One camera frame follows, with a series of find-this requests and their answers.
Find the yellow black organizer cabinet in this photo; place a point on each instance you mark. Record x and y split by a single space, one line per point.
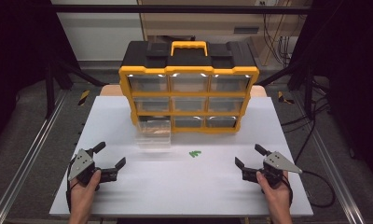
187 70

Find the black horizontal bar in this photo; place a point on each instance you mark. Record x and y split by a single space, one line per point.
175 8

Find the wooden board under table top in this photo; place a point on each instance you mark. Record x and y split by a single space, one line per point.
110 90

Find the aluminium frame rail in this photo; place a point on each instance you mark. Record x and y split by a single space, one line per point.
330 155
35 146

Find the person's right hand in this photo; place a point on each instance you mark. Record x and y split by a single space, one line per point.
276 196

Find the person's left hand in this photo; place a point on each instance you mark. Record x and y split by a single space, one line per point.
82 196

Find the light wooden cabinet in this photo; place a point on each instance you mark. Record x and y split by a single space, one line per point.
206 21

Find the black curtain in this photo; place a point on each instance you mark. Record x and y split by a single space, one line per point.
349 77
16 56

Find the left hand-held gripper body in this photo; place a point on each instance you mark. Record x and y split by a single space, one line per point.
80 161

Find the black metal stand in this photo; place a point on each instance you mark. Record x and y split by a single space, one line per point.
307 90
51 93

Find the grid of clear drawers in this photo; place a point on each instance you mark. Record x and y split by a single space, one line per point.
189 84

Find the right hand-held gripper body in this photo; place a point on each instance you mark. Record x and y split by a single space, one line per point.
278 161

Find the yellow black hazard tape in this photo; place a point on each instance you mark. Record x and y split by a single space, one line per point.
83 97
283 98

